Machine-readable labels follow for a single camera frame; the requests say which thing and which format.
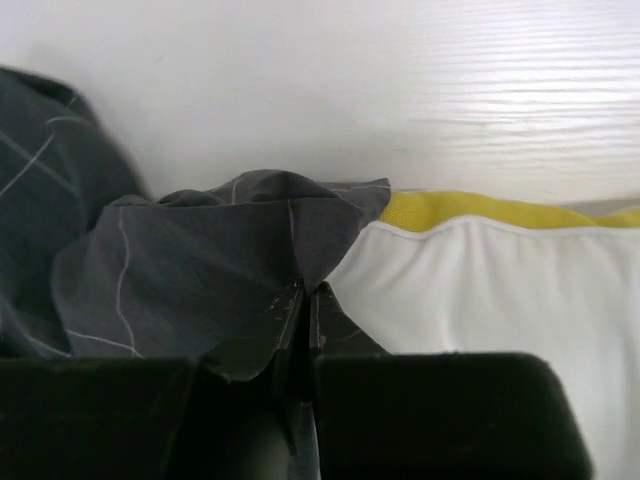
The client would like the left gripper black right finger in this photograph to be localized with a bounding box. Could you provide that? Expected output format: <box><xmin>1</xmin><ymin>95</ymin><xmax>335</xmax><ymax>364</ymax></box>
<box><xmin>309</xmin><ymin>284</ymin><xmax>593</xmax><ymax>479</ymax></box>

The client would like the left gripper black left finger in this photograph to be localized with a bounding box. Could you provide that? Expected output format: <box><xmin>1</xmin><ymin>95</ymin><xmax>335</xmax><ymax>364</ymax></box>
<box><xmin>1</xmin><ymin>284</ymin><xmax>304</xmax><ymax>479</ymax></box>

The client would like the white pillow with yellow band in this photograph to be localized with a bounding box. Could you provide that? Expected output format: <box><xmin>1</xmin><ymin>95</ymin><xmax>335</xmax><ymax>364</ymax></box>
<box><xmin>328</xmin><ymin>192</ymin><xmax>639</xmax><ymax>479</ymax></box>

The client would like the dark grey checked pillowcase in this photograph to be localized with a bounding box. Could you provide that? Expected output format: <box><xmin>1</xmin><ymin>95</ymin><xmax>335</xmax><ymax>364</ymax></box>
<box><xmin>0</xmin><ymin>64</ymin><xmax>392</xmax><ymax>480</ymax></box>

